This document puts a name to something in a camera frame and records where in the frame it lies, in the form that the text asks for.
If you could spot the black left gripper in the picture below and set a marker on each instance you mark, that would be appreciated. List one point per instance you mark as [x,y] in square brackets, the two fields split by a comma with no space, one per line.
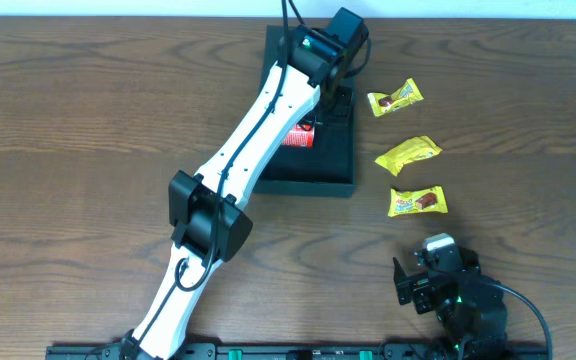
[341,100]

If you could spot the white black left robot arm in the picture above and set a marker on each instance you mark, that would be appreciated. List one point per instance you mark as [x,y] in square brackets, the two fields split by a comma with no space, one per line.
[206,209]

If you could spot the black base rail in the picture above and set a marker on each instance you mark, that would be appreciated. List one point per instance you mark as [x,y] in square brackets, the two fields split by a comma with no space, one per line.
[211,351]

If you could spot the yellow Julies snack packet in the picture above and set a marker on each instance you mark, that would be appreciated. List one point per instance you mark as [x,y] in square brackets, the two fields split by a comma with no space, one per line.
[411,150]

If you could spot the yellow chocolate cake packet top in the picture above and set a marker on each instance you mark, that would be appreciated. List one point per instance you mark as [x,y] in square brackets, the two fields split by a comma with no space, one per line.
[382,103]

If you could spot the red snack can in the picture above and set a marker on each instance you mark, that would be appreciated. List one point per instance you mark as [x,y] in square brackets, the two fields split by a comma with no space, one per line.
[300,136]

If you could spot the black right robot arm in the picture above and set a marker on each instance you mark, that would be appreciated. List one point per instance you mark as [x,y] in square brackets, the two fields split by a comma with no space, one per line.
[470,310]

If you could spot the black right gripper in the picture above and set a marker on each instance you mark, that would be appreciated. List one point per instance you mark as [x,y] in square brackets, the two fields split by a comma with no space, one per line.
[419,288]

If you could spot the black open box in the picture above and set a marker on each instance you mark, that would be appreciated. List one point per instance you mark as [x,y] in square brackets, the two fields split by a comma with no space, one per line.
[328,168]

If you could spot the yellow Apollo cake packet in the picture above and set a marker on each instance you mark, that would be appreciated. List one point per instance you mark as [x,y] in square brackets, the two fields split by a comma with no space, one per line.
[419,201]

